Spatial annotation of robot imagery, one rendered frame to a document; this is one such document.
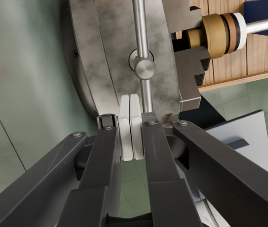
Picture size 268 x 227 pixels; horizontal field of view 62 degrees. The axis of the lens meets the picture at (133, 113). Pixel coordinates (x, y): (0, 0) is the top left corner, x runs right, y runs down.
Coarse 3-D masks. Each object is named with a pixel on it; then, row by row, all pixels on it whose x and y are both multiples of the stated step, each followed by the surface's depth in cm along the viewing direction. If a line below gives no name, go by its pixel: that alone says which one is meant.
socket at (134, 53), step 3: (132, 51) 30; (135, 51) 30; (132, 54) 30; (135, 54) 30; (150, 54) 30; (129, 57) 30; (132, 57) 30; (150, 57) 30; (129, 60) 30; (132, 60) 30; (153, 60) 30; (129, 63) 30; (132, 63) 30; (132, 66) 30; (132, 69) 30
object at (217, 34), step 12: (204, 24) 40; (216, 24) 40; (228, 24) 40; (192, 36) 41; (204, 36) 41; (216, 36) 40; (228, 36) 41; (240, 36) 41; (216, 48) 41; (228, 48) 42
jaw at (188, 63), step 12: (192, 48) 41; (204, 48) 41; (180, 60) 40; (192, 60) 40; (204, 60) 40; (180, 72) 39; (192, 72) 39; (204, 72) 38; (180, 84) 38; (192, 84) 38; (180, 96) 37; (192, 96) 37; (180, 108) 39; (192, 108) 39; (168, 120) 39
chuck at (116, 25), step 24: (96, 0) 30; (120, 0) 30; (120, 24) 29; (168, 24) 29; (120, 48) 29; (168, 48) 29; (120, 72) 30; (168, 72) 31; (120, 96) 32; (168, 96) 33
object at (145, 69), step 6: (138, 60) 22; (144, 60) 22; (150, 60) 22; (138, 66) 22; (144, 66) 22; (150, 66) 22; (138, 72) 22; (144, 72) 22; (150, 72) 22; (144, 78) 22; (150, 78) 22
